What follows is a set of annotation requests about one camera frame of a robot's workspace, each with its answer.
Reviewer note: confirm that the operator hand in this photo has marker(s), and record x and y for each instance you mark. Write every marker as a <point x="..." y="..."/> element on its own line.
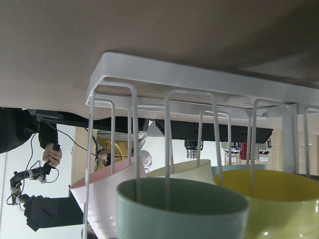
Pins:
<point x="51" y="156"/>

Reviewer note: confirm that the green plastic cup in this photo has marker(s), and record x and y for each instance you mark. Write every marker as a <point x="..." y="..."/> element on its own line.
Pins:
<point x="197" y="211"/>

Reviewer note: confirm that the pink plastic cup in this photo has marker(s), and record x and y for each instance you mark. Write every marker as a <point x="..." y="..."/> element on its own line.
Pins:
<point x="102" y="206"/>

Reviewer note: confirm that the cream white plastic cup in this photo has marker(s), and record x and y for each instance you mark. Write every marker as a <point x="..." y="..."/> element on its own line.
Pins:
<point x="189" y="170"/>

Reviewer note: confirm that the light blue plastic cup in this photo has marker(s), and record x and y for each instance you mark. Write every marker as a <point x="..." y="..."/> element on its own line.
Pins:
<point x="215" y="170"/>

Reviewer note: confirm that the yellow plastic cup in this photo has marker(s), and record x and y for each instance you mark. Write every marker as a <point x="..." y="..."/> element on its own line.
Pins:
<point x="282" y="205"/>

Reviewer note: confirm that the operator in black clothes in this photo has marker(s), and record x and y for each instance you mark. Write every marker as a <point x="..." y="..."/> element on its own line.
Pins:
<point x="18" y="125"/>

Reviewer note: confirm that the white wire cup rack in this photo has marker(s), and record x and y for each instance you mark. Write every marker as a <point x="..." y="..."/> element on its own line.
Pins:
<point x="125" y="67"/>

